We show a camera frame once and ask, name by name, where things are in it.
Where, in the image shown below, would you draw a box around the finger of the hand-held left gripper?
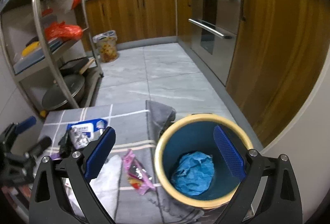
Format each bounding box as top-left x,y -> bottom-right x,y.
10,116 -> 37,137
24,136 -> 52,160

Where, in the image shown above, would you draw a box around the yellow item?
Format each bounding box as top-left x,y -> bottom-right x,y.
22,42 -> 40,57

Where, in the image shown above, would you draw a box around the blue white wipe packet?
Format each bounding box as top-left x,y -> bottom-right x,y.
67,118 -> 107,149

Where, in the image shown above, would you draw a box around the black wrapper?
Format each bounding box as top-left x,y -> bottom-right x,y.
58,131 -> 76,160

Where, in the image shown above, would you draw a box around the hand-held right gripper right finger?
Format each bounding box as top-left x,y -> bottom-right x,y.
213,125 -> 303,224

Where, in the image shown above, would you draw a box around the pink snack wrapper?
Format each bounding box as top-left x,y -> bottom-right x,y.
122,149 -> 156,196

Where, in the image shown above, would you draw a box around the stainless steel oven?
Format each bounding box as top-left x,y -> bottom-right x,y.
188,0 -> 243,86

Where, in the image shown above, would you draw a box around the metal shelf rack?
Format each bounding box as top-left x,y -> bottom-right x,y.
0,0 -> 105,121

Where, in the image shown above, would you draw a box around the wooden kitchen cabinets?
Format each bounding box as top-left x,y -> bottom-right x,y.
84,0 -> 330,147

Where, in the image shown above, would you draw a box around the printed plastic bag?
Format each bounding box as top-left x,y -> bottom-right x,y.
93,30 -> 118,63

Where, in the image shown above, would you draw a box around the black pan with wooden handle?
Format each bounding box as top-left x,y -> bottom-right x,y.
60,57 -> 96,76

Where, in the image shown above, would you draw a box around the pan with dark lid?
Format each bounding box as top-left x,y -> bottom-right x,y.
42,75 -> 85,111

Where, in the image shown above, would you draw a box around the white tissue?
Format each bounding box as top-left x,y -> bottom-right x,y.
64,154 -> 124,217

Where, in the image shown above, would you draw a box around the grey cloth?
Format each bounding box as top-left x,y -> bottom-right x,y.
146,100 -> 177,142

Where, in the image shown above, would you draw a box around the grey checked mat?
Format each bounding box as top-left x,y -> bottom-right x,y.
44,104 -> 232,224

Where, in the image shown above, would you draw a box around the crumpled blue sheet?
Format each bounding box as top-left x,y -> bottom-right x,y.
171,151 -> 215,197

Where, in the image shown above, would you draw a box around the yellow-rimmed blue bin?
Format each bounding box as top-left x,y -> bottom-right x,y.
154,114 -> 254,209

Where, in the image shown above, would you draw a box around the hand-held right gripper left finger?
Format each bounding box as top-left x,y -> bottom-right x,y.
29,126 -> 116,224

